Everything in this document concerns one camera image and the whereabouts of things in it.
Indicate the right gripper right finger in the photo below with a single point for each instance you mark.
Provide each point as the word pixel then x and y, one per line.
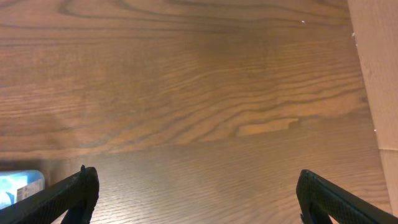
pixel 321 201

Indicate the white green medicine box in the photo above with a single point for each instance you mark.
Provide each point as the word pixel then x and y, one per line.
pixel 18 185

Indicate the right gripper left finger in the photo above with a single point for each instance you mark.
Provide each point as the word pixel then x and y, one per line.
pixel 74 197

